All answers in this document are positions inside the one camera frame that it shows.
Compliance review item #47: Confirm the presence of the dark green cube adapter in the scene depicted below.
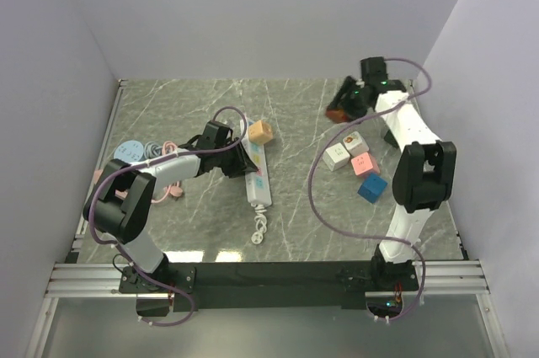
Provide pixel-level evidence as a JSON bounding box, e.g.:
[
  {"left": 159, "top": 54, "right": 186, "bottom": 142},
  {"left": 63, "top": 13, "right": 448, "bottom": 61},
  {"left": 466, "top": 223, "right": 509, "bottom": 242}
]
[{"left": 383, "top": 131, "right": 399, "bottom": 148}]

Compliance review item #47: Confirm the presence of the aluminium front rail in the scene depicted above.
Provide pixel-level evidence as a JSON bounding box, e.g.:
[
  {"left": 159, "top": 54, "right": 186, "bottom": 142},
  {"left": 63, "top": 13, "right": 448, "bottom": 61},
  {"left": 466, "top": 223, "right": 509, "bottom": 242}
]
[{"left": 25, "top": 260, "right": 509, "bottom": 357}]

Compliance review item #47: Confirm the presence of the white power strip cable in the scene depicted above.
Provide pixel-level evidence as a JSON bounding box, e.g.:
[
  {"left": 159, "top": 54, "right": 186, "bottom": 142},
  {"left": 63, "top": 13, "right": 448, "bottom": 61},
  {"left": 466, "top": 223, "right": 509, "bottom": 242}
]
[{"left": 250, "top": 202, "right": 270, "bottom": 245}]

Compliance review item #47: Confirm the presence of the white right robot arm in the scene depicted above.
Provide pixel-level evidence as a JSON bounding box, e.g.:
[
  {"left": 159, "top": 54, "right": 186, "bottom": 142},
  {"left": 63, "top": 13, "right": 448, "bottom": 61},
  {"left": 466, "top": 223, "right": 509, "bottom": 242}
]
[{"left": 326, "top": 56, "right": 456, "bottom": 290}]

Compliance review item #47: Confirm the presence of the aluminium left side rail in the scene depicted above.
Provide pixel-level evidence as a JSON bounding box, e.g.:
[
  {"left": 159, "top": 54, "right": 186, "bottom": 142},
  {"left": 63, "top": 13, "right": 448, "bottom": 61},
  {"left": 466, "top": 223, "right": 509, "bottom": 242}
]
[{"left": 58, "top": 78, "right": 127, "bottom": 264}]

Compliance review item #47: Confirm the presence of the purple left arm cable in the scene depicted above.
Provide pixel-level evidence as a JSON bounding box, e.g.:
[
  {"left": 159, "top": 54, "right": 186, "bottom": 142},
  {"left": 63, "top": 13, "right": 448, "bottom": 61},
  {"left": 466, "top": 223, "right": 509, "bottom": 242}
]
[{"left": 88, "top": 105, "right": 249, "bottom": 329}]

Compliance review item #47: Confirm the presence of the plain white cube adapter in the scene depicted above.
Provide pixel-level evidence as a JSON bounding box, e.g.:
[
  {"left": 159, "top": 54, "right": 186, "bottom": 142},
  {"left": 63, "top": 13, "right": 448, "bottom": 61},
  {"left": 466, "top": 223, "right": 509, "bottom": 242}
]
[{"left": 323, "top": 143, "right": 350, "bottom": 171}]

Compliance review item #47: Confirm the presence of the pink power strip cable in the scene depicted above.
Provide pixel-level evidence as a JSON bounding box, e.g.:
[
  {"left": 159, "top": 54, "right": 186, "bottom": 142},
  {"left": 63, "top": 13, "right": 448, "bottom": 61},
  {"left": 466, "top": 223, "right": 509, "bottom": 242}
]
[{"left": 115, "top": 141, "right": 186, "bottom": 204}]

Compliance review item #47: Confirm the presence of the aluminium rail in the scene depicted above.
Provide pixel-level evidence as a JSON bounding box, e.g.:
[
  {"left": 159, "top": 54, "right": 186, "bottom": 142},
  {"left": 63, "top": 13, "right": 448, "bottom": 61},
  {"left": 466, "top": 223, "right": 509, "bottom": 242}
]
[
  {"left": 58, "top": 78, "right": 127, "bottom": 264},
  {"left": 25, "top": 260, "right": 509, "bottom": 357}
]

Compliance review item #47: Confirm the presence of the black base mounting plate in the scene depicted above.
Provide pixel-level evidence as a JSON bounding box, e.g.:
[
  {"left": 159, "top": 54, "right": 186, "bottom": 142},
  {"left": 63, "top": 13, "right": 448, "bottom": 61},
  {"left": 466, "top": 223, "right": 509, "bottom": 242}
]
[{"left": 117, "top": 260, "right": 421, "bottom": 313}]

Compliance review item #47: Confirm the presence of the pink cube plug adapter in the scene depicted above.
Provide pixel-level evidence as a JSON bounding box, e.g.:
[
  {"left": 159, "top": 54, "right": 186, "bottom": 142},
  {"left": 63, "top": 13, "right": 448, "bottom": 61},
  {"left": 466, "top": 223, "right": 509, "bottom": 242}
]
[{"left": 350, "top": 152, "right": 380, "bottom": 177}]

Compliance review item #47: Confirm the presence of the blue cube plug adapter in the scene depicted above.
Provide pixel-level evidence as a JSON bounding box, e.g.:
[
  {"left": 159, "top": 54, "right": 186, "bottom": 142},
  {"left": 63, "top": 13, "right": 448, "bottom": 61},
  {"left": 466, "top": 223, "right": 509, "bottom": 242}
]
[{"left": 357, "top": 174, "right": 387, "bottom": 204}]

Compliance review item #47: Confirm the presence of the brown cube plug adapter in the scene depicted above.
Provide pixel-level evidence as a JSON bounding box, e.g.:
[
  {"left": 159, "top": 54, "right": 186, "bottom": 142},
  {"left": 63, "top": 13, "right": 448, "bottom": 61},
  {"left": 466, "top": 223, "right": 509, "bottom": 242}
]
[{"left": 325, "top": 108, "right": 350, "bottom": 124}]

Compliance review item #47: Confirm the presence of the tan cube plug adapter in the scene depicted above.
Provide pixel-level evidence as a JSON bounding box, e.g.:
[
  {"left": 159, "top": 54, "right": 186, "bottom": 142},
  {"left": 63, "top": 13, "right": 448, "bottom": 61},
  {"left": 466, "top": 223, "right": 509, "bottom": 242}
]
[{"left": 248, "top": 120, "right": 274, "bottom": 146}]

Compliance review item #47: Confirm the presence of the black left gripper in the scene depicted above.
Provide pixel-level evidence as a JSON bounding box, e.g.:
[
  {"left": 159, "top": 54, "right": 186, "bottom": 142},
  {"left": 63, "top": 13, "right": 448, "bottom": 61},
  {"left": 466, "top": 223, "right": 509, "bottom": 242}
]
[{"left": 214, "top": 137, "right": 257, "bottom": 179}]

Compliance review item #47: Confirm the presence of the light blue round socket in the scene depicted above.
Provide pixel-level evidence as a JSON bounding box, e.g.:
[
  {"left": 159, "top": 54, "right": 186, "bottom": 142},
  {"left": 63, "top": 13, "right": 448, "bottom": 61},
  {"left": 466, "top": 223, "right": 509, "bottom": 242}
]
[{"left": 113, "top": 140, "right": 144, "bottom": 163}]

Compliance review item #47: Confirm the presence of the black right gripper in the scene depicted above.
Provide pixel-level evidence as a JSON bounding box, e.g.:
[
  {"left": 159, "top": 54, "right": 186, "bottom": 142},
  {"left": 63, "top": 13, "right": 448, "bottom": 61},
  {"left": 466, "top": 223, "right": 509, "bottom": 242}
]
[{"left": 328, "top": 76, "right": 371, "bottom": 126}]

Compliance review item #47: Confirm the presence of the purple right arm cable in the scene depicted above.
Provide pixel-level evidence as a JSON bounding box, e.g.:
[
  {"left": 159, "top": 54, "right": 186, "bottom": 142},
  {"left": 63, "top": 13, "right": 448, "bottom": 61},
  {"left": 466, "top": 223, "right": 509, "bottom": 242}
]
[{"left": 307, "top": 56, "right": 434, "bottom": 322}]

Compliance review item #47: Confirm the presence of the white power strip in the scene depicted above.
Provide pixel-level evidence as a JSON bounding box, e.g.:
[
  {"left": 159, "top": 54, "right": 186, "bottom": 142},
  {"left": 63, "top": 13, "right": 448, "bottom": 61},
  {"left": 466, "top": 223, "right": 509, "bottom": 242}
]
[{"left": 242, "top": 133, "right": 272, "bottom": 206}]

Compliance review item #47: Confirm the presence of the pink power strip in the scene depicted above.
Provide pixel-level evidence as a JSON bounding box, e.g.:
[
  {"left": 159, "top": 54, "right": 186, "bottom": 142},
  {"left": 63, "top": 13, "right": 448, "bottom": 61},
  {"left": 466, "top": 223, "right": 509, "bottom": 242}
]
[{"left": 93, "top": 169, "right": 103, "bottom": 184}]

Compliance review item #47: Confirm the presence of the white patterned cube adapter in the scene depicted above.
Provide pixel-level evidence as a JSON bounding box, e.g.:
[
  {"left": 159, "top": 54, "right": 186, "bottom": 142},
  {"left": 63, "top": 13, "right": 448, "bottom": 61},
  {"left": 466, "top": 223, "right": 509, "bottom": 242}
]
[{"left": 343, "top": 131, "right": 369, "bottom": 158}]

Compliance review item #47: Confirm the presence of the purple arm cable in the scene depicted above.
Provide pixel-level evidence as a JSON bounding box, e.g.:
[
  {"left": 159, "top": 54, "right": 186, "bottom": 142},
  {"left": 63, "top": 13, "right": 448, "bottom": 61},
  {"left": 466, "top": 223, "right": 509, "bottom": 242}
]
[
  {"left": 88, "top": 105, "right": 249, "bottom": 329},
  {"left": 307, "top": 56, "right": 434, "bottom": 322}
]

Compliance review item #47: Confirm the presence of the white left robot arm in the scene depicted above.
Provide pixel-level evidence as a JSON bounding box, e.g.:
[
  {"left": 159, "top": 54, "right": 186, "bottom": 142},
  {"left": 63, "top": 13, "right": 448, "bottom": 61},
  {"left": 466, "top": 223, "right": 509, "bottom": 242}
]
[{"left": 83, "top": 120, "right": 257, "bottom": 292}]

